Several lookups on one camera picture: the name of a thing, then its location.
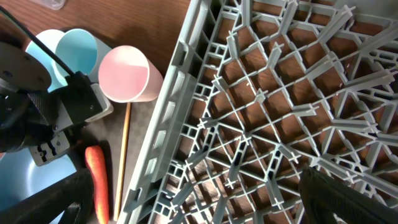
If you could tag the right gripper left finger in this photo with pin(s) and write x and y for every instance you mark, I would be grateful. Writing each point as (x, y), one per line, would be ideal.
(71, 197)

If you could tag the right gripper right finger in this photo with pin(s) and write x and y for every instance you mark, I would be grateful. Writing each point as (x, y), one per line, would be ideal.
(323, 198)

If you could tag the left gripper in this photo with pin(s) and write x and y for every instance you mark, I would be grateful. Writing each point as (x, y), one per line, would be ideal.
(61, 113)

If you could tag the light blue cup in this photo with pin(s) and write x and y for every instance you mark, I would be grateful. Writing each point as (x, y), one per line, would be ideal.
(82, 52)

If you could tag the dark blue plate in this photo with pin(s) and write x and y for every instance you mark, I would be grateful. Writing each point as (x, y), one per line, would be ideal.
(21, 177)

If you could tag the light blue bowl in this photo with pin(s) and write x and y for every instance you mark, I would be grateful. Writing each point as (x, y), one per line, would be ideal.
(50, 38)

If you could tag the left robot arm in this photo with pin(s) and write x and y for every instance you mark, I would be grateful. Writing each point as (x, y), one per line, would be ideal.
(21, 74)

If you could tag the grey dishwasher rack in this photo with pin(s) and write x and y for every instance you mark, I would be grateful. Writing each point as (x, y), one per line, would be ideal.
(255, 91)

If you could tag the brown serving tray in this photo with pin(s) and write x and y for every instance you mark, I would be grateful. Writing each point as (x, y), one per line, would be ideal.
(107, 133)

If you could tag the orange carrot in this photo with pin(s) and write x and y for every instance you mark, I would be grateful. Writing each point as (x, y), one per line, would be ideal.
(95, 162)

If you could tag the wooden chopstick left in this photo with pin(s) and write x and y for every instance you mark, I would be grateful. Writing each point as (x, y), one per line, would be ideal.
(122, 161)

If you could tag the pink cup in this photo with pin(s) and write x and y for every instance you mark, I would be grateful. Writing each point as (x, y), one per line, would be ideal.
(126, 75)

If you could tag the clear plastic bin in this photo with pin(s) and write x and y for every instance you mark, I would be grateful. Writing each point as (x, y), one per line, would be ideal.
(51, 4)

